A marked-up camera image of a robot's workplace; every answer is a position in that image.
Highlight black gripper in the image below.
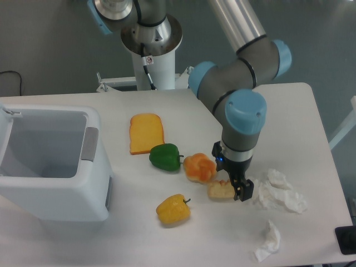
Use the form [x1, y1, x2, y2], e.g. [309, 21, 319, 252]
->
[212, 141, 254, 201]

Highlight ridged square bread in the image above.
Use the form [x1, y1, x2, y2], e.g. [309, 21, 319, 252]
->
[207, 180, 235, 199]

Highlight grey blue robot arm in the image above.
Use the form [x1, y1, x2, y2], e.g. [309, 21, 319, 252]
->
[88, 1, 291, 201]

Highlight round knotted bread roll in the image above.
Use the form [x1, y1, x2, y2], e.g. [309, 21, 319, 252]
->
[183, 153, 217, 184]

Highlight large crumpled white tissue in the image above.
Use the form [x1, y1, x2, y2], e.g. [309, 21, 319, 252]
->
[248, 169, 308, 214]

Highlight small crumpled white tissue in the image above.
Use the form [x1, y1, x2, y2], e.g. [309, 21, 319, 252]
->
[254, 220, 281, 263]

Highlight yellow bell pepper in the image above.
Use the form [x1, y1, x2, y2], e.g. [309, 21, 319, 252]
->
[156, 194, 191, 225]

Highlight green bell pepper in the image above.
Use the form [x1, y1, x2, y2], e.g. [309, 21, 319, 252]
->
[149, 144, 183, 172]

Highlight black device at edge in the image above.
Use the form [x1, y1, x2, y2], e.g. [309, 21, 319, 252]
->
[334, 225, 355, 255]

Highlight orange toast slice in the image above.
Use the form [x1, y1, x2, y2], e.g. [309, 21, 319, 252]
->
[129, 113, 165, 155]

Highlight white trash bin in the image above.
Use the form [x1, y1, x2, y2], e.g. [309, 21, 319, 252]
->
[1, 103, 113, 222]

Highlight white table leg frame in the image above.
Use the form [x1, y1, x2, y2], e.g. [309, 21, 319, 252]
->
[329, 96, 355, 150]

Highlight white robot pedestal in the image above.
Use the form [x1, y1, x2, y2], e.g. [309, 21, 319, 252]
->
[97, 51, 194, 92]

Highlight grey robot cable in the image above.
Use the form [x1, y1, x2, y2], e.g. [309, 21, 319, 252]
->
[140, 43, 158, 91]

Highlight black floor cable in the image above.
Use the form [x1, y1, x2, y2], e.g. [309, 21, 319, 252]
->
[0, 70, 22, 96]

